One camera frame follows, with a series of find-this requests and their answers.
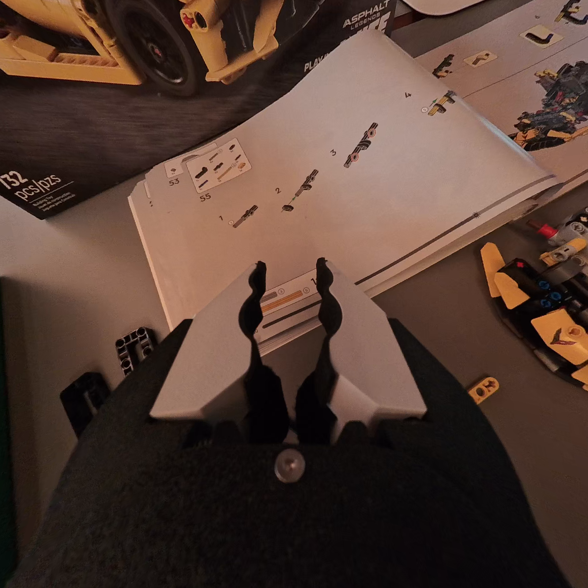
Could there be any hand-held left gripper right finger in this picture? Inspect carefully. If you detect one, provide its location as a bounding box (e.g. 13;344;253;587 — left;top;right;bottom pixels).
316;257;428;435

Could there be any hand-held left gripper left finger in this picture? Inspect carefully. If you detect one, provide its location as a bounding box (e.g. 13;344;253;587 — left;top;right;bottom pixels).
149;261;268;421

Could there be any pile of yellow black lego pieces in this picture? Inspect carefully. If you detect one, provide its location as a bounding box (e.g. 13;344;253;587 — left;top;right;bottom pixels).
468;377;500;405

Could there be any lego instruction booklet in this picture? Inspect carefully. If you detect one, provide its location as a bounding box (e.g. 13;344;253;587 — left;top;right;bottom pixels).
128;0;588;357

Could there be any lego car chassis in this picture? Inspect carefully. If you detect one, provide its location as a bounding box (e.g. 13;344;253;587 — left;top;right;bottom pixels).
480;209;588;392

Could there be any long black lego beam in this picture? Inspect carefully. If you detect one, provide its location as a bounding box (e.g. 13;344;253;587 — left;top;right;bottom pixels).
60;372;111;438
115;327;158;378

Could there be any yellow car lego box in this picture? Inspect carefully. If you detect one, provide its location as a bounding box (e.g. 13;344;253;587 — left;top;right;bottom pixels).
0;0;398;221

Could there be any wooden document stand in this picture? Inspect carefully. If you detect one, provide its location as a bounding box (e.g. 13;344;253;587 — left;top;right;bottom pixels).
402;0;488;17

